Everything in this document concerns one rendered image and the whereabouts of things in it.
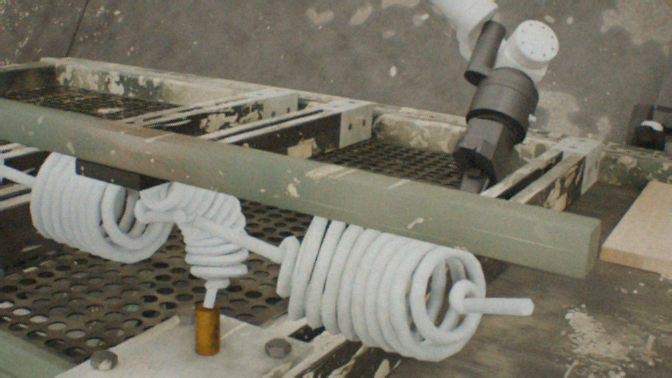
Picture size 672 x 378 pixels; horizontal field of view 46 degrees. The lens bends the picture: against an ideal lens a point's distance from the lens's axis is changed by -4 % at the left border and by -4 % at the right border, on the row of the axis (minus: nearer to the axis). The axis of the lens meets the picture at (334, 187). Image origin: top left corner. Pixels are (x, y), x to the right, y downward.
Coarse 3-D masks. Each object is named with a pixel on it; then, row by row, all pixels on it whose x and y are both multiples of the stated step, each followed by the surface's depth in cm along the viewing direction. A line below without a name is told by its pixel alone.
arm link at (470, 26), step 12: (480, 0) 115; (468, 12) 115; (480, 12) 114; (492, 12) 117; (456, 24) 118; (468, 24) 115; (480, 24) 117; (468, 36) 117; (468, 48) 119; (468, 60) 121
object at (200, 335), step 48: (576, 144) 134; (144, 192) 47; (192, 192) 46; (528, 192) 104; (576, 192) 126; (192, 240) 49; (144, 336) 52; (192, 336) 53; (240, 336) 53; (288, 336) 62; (336, 336) 62
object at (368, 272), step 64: (0, 128) 46; (64, 128) 43; (128, 128) 42; (64, 192) 50; (128, 192) 54; (256, 192) 38; (320, 192) 36; (384, 192) 34; (448, 192) 34; (128, 256) 50; (320, 256) 43; (384, 256) 42; (448, 256) 41; (512, 256) 32; (576, 256) 31; (320, 320) 45; (384, 320) 41; (448, 320) 44
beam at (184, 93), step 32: (160, 96) 187; (192, 96) 182; (224, 96) 178; (320, 96) 176; (384, 128) 160; (416, 128) 157; (448, 128) 153; (384, 160) 161; (512, 160) 148; (608, 160) 139; (640, 160) 137
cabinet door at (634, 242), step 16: (656, 192) 129; (640, 208) 119; (656, 208) 120; (624, 224) 111; (640, 224) 111; (656, 224) 112; (608, 240) 104; (624, 240) 104; (640, 240) 105; (656, 240) 106; (608, 256) 102; (624, 256) 101; (640, 256) 99; (656, 256) 99
